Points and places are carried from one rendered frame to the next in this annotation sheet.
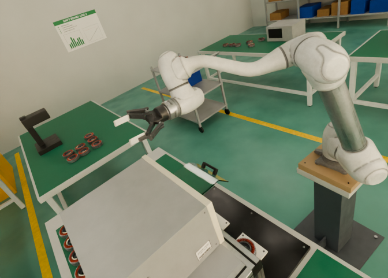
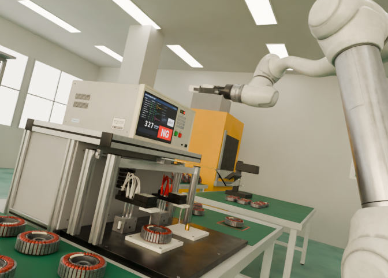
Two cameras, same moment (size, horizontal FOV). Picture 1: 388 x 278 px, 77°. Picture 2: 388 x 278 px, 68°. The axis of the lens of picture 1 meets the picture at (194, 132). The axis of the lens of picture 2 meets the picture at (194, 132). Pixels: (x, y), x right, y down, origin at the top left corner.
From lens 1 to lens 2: 1.28 m
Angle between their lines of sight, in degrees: 66
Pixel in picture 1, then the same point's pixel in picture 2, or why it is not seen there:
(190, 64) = (276, 61)
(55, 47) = (339, 167)
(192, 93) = (260, 85)
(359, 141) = (374, 178)
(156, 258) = (100, 86)
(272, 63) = not seen: hidden behind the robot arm
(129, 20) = not seen: outside the picture
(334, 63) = (320, 2)
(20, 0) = (338, 121)
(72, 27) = not seen: hidden behind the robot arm
